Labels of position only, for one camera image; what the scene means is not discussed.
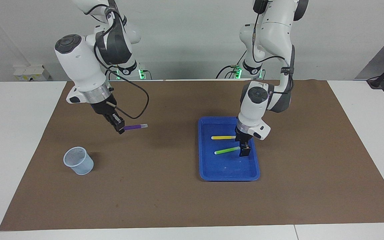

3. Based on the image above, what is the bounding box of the blue plastic tray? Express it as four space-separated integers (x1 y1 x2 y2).
198 116 261 182

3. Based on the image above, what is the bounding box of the brown table mat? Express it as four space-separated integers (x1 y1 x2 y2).
0 79 384 231

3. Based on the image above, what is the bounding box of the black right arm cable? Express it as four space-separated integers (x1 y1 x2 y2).
94 3 150 120

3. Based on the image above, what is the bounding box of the white wall socket box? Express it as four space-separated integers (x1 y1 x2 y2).
13 65 50 81

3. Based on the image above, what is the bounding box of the black left base cable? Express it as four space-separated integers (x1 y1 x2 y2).
216 50 247 79

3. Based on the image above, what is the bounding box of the green pen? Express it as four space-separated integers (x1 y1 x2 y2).
214 146 241 155

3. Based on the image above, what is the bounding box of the translucent plastic cup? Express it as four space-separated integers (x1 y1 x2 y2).
63 147 94 175

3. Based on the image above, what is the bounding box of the black base cable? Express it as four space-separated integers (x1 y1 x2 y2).
104 64 118 81
216 50 247 79

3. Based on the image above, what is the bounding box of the black right base cable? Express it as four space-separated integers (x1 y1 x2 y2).
104 64 118 81

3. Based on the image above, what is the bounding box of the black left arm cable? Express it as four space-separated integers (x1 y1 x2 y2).
251 13 296 95

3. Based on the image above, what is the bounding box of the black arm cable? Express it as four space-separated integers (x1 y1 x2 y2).
94 3 150 120
251 13 296 95

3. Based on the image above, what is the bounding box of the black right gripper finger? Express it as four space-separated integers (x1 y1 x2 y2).
107 116 121 132
115 113 126 135

